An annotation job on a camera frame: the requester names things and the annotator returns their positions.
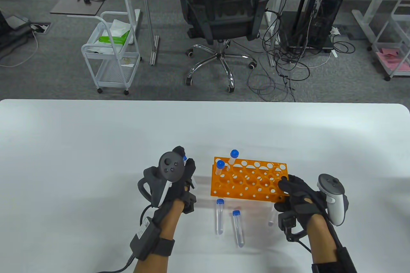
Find black office chair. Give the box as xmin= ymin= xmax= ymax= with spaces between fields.
xmin=178 ymin=0 xmax=273 ymax=93

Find pink sheets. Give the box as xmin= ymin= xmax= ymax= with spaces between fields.
xmin=376 ymin=48 xmax=410 ymax=75

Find person's right forearm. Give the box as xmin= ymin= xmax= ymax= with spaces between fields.
xmin=306 ymin=215 xmax=357 ymax=273

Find white floor cable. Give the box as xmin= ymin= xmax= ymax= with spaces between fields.
xmin=0 ymin=31 xmax=39 ymax=68

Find green packet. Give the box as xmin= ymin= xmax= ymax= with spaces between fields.
xmin=99 ymin=30 xmax=131 ymax=44

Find black forearm battery pack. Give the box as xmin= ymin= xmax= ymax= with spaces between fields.
xmin=130 ymin=216 xmax=161 ymax=261
xmin=335 ymin=247 xmax=357 ymax=273

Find person's right hand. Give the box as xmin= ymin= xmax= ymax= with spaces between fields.
xmin=275 ymin=174 xmax=327 ymax=224

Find grey and white controller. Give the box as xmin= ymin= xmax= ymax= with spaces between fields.
xmin=138 ymin=151 xmax=186 ymax=208
xmin=317 ymin=174 xmax=349 ymax=226

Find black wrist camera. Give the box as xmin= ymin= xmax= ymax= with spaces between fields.
xmin=277 ymin=212 xmax=309 ymax=243
xmin=183 ymin=190 xmax=196 ymax=213

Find aluminium post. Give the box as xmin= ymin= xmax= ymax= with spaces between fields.
xmin=139 ymin=0 xmax=160 ymax=66

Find white wire cart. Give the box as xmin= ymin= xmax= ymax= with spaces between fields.
xmin=372 ymin=0 xmax=410 ymax=81

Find orange test tube rack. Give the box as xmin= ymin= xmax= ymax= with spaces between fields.
xmin=210 ymin=157 xmax=290 ymax=202

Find white rolling cart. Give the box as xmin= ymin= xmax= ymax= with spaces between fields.
xmin=81 ymin=0 xmax=143 ymax=95

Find person's left hand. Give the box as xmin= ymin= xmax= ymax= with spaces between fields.
xmin=151 ymin=146 xmax=196 ymax=213

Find black forearm strap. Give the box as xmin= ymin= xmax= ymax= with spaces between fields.
xmin=153 ymin=237 xmax=176 ymax=257
xmin=311 ymin=262 xmax=338 ymax=273

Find person's left forearm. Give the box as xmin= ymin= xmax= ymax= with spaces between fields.
xmin=133 ymin=199 xmax=185 ymax=273

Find grey glove cable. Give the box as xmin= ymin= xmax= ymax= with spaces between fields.
xmin=139 ymin=204 xmax=155 ymax=226

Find floor socket box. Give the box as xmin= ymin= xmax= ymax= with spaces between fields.
xmin=30 ymin=23 xmax=51 ymax=34

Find white desk leg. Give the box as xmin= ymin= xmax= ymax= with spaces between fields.
xmin=267 ymin=0 xmax=294 ymax=67
xmin=352 ymin=0 xmax=401 ymax=43

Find black computer tower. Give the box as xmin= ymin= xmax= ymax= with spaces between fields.
xmin=282 ymin=0 xmax=348 ymax=52

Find white cloth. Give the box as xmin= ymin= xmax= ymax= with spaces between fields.
xmin=109 ymin=19 xmax=134 ymax=44

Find tangle of black cables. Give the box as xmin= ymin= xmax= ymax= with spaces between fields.
xmin=247 ymin=11 xmax=356 ymax=102

